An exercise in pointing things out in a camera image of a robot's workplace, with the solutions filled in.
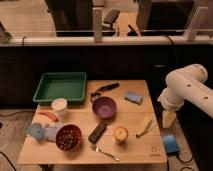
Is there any white horizontal rail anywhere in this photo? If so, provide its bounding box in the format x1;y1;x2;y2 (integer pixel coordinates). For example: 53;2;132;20
0;35;213;47

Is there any orange carrot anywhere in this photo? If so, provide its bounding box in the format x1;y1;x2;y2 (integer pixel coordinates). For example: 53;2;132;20
38;111;59;122

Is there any blue box on floor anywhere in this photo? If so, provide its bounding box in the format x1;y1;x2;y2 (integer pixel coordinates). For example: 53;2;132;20
163;135;180;154

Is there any black rectangular remote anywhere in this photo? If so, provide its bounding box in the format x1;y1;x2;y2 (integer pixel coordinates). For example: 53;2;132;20
88;122;107;144

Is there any silver fork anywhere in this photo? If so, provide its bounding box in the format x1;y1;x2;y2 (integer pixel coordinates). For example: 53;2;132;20
90;144;120;162

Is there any blue sponge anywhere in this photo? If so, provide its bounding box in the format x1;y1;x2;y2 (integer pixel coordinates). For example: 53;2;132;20
125;91;142;105

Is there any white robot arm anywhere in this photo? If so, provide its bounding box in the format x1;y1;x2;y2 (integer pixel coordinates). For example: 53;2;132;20
157;64;213;128

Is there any blue plastic cup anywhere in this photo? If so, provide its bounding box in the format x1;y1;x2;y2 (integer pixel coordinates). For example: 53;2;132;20
27;123;44;140

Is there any yellow banana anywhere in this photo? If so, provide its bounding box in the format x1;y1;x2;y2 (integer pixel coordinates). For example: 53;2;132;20
136;117;152;138

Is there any clear plastic bag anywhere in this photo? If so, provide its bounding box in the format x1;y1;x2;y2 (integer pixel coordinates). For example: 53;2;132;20
44;123;63;142

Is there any black handled peeler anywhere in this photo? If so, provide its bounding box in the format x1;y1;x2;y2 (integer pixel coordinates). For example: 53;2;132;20
90;83;120;102

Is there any purple bowl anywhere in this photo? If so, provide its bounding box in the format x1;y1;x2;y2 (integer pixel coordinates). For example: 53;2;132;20
92;96;117;119

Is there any red bowl with food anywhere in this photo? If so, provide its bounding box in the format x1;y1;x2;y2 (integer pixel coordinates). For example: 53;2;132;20
56;124;82;151

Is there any white cup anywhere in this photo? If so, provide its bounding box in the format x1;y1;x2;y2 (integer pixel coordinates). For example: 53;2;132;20
51;98;68;116

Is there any yellow apple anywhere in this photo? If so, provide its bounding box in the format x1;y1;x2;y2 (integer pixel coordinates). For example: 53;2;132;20
113;126;128;144

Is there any green plastic tray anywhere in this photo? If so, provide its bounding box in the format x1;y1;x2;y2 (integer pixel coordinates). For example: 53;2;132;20
33;72;87;105

